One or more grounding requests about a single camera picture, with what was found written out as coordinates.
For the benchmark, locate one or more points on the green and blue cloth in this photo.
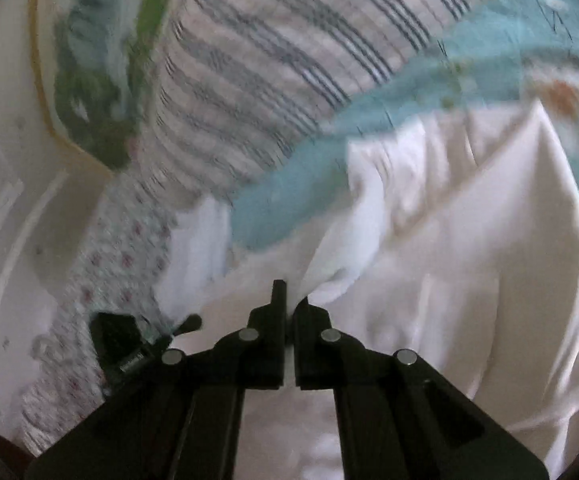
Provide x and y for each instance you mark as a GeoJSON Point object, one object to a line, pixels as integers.
{"type": "Point", "coordinates": [94, 75]}

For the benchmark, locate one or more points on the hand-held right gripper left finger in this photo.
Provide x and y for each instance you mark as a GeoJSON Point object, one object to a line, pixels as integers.
{"type": "Point", "coordinates": [274, 322]}

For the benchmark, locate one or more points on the large white garment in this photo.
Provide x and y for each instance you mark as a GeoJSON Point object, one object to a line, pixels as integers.
{"type": "Point", "coordinates": [444, 240]}

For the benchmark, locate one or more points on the small white garment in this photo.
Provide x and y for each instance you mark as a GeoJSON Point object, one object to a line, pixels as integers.
{"type": "Point", "coordinates": [197, 255]}

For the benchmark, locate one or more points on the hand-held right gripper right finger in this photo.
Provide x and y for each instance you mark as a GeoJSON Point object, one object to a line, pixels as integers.
{"type": "Point", "coordinates": [308, 332]}

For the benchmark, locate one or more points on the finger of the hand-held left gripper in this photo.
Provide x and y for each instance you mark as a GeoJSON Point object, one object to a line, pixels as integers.
{"type": "Point", "coordinates": [188, 324]}

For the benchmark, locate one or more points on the plaid striped pillow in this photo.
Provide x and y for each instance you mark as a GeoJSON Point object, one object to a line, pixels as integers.
{"type": "Point", "coordinates": [269, 70]}

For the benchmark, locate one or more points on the pink floral bed sheet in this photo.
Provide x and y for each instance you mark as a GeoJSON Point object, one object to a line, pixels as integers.
{"type": "Point", "coordinates": [104, 280]}

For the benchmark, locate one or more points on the teal floral blanket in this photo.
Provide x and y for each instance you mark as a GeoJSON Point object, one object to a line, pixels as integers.
{"type": "Point", "coordinates": [289, 200]}

